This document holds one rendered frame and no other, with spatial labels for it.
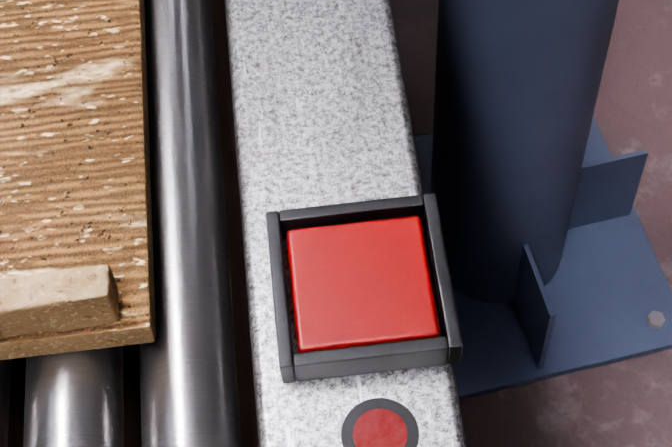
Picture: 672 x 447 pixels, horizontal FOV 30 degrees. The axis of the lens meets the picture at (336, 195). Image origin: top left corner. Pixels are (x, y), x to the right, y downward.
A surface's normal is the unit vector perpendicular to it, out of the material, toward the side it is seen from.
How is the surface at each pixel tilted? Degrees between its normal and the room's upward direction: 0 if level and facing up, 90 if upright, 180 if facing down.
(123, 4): 0
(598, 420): 0
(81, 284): 5
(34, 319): 90
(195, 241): 22
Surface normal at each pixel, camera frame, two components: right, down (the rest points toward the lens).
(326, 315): -0.04, -0.54
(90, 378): 0.48, -0.52
